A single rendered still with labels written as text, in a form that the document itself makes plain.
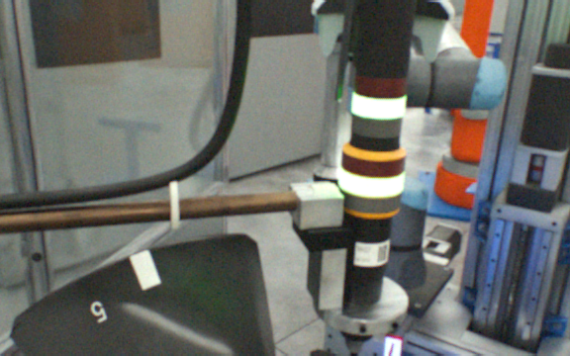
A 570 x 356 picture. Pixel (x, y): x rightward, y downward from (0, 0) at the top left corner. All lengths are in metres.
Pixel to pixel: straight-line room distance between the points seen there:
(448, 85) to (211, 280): 0.46
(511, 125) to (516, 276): 0.32
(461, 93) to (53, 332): 0.60
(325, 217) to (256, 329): 0.19
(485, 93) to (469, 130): 3.50
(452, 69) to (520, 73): 0.45
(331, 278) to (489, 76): 0.52
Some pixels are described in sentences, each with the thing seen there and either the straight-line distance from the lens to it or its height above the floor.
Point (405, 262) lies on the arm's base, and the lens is 1.27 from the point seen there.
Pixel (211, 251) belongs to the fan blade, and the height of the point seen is 1.44.
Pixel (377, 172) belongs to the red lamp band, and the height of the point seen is 1.57.
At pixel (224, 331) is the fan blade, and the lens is 0.52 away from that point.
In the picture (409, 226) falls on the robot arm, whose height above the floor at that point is 1.18.
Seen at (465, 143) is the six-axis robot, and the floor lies 0.53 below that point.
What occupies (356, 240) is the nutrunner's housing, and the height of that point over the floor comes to 1.51.
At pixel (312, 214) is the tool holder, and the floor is 1.54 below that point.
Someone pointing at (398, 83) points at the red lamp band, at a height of 1.62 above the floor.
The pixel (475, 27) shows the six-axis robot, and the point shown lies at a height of 1.34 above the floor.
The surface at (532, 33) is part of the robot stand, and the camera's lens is 1.27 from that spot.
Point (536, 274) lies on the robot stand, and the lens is 1.29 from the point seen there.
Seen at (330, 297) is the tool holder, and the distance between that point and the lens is 0.41.
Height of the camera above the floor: 1.69
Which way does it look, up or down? 20 degrees down
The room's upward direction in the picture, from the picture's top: 2 degrees clockwise
